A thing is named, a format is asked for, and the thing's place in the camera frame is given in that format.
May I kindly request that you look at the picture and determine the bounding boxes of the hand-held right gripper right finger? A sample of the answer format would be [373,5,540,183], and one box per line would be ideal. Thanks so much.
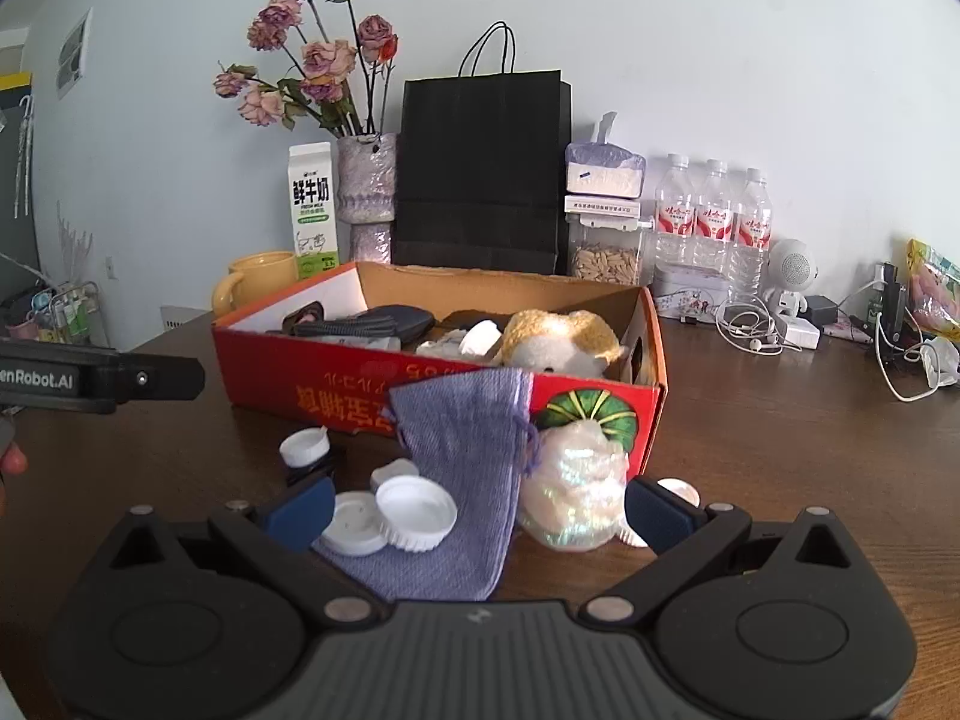
[583,475,863,629]

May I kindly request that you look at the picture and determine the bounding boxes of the wire rack with bottles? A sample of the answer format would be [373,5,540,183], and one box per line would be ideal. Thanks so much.
[0,281,102,350]

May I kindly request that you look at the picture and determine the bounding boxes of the white green milk carton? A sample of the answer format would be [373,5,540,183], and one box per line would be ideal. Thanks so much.
[289,142,340,280]

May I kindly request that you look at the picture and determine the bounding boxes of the dried purple sprigs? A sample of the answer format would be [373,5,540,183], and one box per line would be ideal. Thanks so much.
[56,202,95,286]

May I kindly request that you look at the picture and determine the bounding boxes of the dried rose bouquet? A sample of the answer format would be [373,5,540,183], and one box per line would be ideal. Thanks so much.
[214,0,398,140]

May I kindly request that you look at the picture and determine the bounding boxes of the yellow mug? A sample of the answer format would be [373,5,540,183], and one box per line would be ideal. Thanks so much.
[212,251,299,316]

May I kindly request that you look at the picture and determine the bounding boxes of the small white cap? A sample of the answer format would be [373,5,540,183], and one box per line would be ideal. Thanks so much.
[280,426,331,467]

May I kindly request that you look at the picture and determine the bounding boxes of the purple knit pouch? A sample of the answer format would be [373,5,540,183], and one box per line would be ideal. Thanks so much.
[313,367,535,602]

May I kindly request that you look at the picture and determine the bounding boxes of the black green device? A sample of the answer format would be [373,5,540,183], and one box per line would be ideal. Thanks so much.
[874,262,908,338]

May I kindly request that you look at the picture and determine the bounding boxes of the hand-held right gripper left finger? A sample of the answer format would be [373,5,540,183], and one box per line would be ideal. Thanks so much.
[97,474,380,631]

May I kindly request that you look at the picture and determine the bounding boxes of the person's left hand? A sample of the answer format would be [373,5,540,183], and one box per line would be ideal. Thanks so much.
[0,442,29,518]

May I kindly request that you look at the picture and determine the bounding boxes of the red cardboard box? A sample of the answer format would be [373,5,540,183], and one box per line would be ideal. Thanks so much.
[211,261,667,470]

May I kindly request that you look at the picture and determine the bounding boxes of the purple white vase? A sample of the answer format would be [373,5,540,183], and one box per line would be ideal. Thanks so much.
[335,133,398,265]

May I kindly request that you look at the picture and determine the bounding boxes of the clear water bottle red label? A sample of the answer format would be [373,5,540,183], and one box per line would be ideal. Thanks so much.
[654,154,697,271]
[694,159,734,275]
[726,167,772,305]

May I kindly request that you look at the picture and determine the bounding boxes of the hanging clear umbrella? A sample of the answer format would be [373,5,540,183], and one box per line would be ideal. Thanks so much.
[15,96,35,218]

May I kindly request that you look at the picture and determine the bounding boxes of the yellow white plush toy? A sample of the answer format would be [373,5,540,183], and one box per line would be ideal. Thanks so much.
[501,309,627,377]

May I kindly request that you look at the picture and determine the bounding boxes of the white charger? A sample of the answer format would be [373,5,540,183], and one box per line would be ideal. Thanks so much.
[772,315,824,350]

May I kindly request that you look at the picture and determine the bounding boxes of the iridescent plastic bag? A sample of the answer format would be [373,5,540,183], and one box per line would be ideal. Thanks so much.
[517,420,632,552]

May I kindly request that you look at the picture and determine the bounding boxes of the clear seed container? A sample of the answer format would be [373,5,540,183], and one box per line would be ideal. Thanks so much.
[564,195,653,286]

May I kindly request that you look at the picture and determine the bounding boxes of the yellow pink snack bag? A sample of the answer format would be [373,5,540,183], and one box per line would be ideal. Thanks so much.
[907,238,960,335]

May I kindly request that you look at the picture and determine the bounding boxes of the white cable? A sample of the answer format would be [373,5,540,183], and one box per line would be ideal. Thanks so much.
[874,277,953,402]

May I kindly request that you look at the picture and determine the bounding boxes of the white earphones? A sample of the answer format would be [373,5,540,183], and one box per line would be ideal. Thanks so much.
[716,300,803,353]

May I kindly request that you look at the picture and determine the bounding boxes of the white decorated tin box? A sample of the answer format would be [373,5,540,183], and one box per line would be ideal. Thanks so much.
[649,262,732,320]

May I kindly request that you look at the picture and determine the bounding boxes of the white round robot speaker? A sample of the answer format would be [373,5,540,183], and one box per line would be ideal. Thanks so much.
[765,238,822,316]

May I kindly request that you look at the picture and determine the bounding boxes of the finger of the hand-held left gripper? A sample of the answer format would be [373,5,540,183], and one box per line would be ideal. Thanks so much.
[117,351,206,404]

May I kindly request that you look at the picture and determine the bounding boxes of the black paper bag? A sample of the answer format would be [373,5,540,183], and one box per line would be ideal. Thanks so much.
[394,22,572,276]

